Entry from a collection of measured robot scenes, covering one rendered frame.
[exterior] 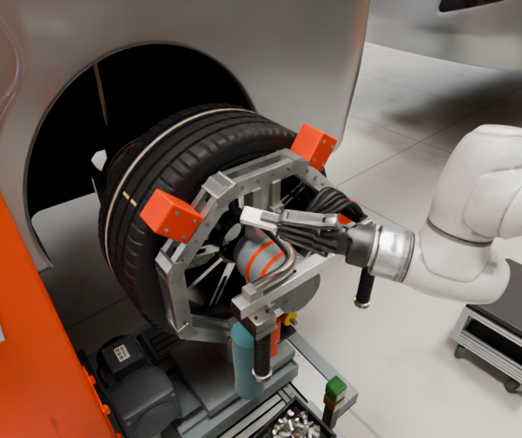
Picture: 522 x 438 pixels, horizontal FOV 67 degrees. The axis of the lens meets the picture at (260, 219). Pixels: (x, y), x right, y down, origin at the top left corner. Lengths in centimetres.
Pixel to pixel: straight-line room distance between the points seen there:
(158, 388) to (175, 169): 74
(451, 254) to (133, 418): 103
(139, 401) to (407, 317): 134
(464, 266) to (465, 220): 8
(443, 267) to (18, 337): 66
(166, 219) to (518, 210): 58
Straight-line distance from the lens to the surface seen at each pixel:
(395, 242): 68
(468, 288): 70
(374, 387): 187
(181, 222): 82
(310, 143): 99
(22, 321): 72
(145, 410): 137
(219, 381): 157
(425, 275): 69
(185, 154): 91
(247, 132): 94
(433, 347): 208
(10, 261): 65
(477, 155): 62
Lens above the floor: 157
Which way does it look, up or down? 37 degrees down
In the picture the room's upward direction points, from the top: straight up
